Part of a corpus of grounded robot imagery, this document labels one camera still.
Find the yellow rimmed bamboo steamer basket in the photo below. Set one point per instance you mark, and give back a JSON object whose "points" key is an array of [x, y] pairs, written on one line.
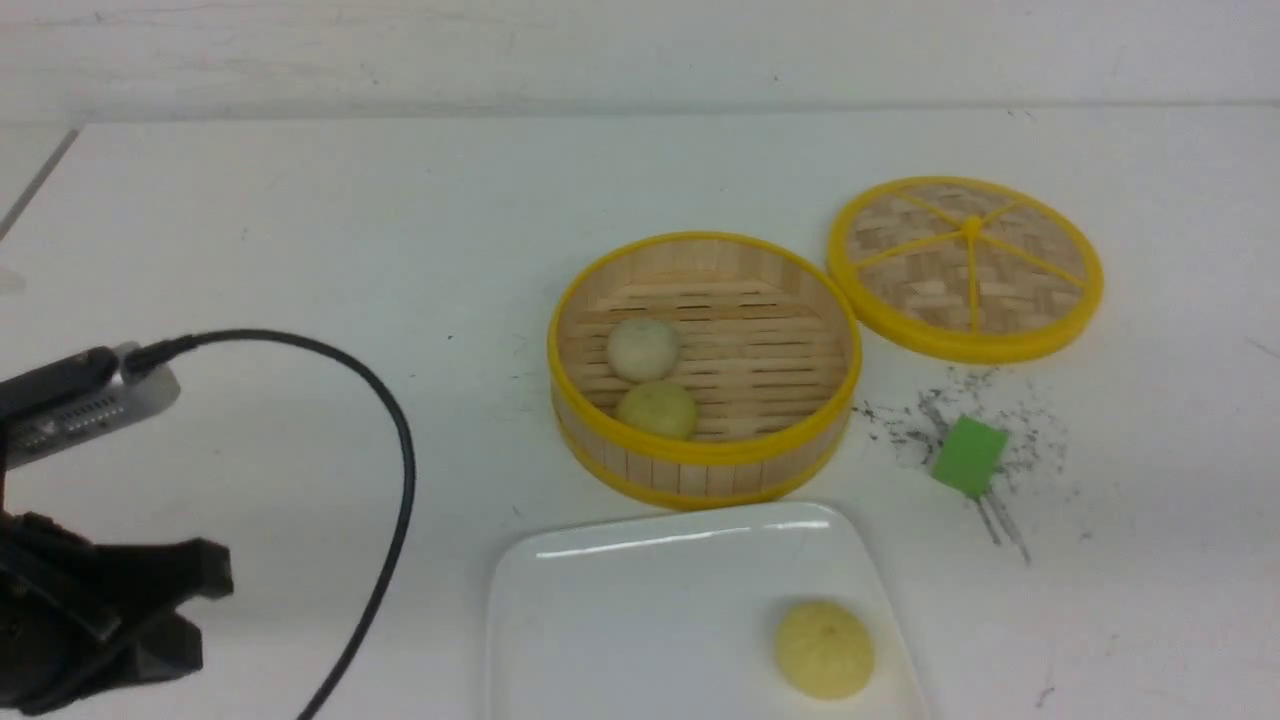
{"points": [[771, 355]]}

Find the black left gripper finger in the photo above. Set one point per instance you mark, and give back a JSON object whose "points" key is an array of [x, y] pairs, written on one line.
{"points": [[153, 577]]}

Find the white square plate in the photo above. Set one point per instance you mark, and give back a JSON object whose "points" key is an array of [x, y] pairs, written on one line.
{"points": [[673, 617]]}

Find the pale yellow steamed bun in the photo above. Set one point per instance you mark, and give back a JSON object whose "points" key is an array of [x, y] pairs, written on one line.
{"points": [[659, 408]]}

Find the white steamed bun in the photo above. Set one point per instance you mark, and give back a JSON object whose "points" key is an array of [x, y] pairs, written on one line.
{"points": [[641, 350]]}

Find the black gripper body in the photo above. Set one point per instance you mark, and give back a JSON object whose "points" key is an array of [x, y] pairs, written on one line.
{"points": [[52, 611]]}

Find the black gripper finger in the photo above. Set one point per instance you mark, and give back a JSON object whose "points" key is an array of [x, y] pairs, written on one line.
{"points": [[161, 650]]}

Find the yellow rimmed woven steamer lid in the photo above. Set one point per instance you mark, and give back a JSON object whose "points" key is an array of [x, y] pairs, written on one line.
{"points": [[964, 270]]}

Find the green cube block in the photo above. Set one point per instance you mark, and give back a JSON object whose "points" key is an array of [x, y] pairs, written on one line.
{"points": [[969, 457]]}

